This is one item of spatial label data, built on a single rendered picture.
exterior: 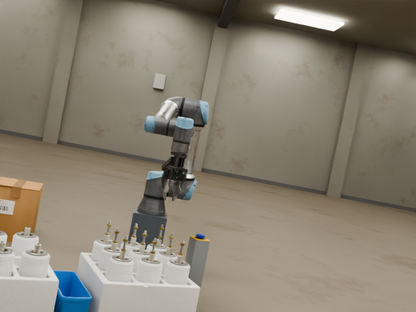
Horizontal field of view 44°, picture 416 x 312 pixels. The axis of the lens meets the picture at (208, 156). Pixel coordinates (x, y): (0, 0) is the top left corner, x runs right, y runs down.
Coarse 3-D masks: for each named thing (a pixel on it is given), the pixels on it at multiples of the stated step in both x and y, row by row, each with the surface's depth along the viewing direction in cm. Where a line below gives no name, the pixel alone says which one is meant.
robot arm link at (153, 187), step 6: (150, 174) 272; (156, 174) 271; (162, 174) 271; (150, 180) 272; (156, 180) 271; (150, 186) 272; (156, 186) 271; (168, 186) 271; (144, 192) 275; (150, 192) 271; (156, 192) 271
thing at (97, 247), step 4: (96, 240) 214; (96, 244) 210; (100, 244) 210; (104, 244) 210; (96, 248) 210; (100, 248) 209; (92, 252) 212; (96, 252) 210; (92, 256) 211; (96, 256) 210; (92, 260) 211; (96, 260) 210
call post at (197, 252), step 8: (192, 240) 227; (192, 248) 226; (200, 248) 225; (208, 248) 227; (192, 256) 224; (200, 256) 225; (192, 264) 224; (200, 264) 226; (192, 272) 225; (200, 272) 226; (192, 280) 225; (200, 280) 227; (200, 288) 227
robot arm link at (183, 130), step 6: (180, 120) 218; (186, 120) 218; (192, 120) 220; (180, 126) 218; (186, 126) 218; (192, 126) 220; (174, 132) 221; (180, 132) 218; (186, 132) 218; (192, 132) 224; (174, 138) 220; (180, 138) 218; (186, 138) 219
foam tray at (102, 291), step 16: (80, 256) 216; (80, 272) 212; (96, 272) 194; (96, 288) 190; (112, 288) 185; (128, 288) 187; (144, 288) 190; (160, 288) 193; (176, 288) 196; (192, 288) 199; (96, 304) 187; (112, 304) 185; (128, 304) 188; (144, 304) 191; (160, 304) 194; (176, 304) 197; (192, 304) 200
